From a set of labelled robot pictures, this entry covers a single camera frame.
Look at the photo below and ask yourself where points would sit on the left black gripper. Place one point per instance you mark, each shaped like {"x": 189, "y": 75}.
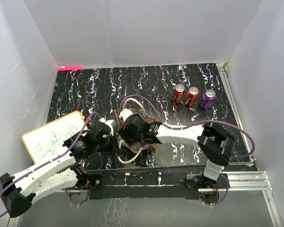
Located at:
{"x": 114, "y": 150}

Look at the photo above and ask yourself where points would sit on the red Coca-Cola can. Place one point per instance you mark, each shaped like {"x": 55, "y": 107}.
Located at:
{"x": 192, "y": 96}
{"x": 178, "y": 93}

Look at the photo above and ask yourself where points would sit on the burlap canvas tote bag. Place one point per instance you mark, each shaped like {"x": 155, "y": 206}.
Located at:
{"x": 138, "y": 109}

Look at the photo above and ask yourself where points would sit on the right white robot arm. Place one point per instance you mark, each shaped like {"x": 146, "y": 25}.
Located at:
{"x": 215, "y": 142}

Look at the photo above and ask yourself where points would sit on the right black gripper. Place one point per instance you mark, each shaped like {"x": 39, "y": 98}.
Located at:
{"x": 125, "y": 132}

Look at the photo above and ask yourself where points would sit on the yellow-framed whiteboard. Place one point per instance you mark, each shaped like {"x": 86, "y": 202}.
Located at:
{"x": 43, "y": 140}

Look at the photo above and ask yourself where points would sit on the aluminium frame rail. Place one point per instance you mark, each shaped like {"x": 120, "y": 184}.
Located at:
{"x": 244, "y": 199}

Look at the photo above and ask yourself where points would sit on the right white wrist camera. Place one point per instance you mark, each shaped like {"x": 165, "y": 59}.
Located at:
{"x": 124, "y": 115}

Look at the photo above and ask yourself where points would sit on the pink tape strip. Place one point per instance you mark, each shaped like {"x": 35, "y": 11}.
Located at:
{"x": 63, "y": 68}

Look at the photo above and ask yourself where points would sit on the purple Fanta can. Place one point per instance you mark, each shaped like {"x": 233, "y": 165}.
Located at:
{"x": 143, "y": 143}
{"x": 208, "y": 98}

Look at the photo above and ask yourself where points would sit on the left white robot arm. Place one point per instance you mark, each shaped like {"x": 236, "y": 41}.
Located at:
{"x": 57, "y": 171}

